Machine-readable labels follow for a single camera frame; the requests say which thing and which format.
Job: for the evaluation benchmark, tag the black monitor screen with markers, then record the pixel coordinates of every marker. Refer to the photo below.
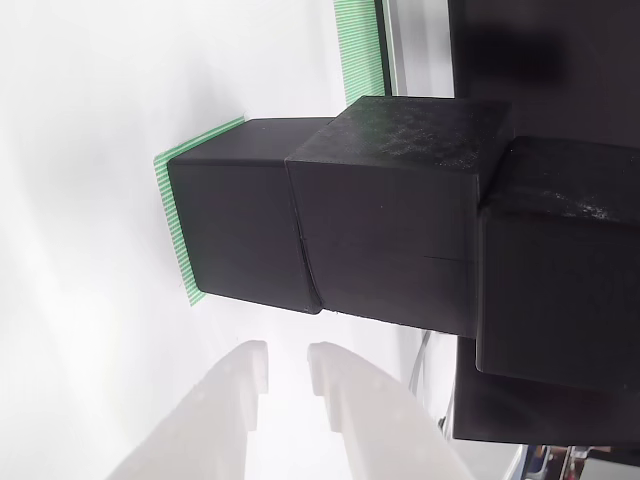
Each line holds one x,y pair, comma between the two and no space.
550,50

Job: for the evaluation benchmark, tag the green striped tape strip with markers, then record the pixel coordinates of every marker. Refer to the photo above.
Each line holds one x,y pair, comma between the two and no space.
360,45

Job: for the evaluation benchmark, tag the black cube block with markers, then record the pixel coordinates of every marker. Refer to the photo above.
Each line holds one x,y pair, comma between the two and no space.
380,240
560,300
235,225

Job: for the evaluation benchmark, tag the green striped square marker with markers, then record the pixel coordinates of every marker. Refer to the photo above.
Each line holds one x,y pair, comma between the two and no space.
200,140

